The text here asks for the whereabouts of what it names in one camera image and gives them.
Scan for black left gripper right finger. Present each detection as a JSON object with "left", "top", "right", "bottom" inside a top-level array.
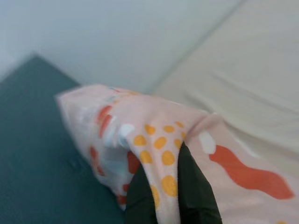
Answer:
[{"left": 177, "top": 141, "right": 222, "bottom": 224}]

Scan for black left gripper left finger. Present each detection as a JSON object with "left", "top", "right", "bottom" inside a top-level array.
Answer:
[{"left": 125, "top": 166, "right": 162, "bottom": 224}]

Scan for pink patterned pillow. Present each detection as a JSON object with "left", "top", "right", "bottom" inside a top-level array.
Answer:
[{"left": 55, "top": 84, "right": 299, "bottom": 224}]

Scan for dark teal bed headboard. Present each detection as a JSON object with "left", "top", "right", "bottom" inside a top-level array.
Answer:
[{"left": 0, "top": 53, "right": 128, "bottom": 224}]

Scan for cream sheeted mattress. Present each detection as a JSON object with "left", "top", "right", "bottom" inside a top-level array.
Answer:
[{"left": 149, "top": 0, "right": 299, "bottom": 161}]

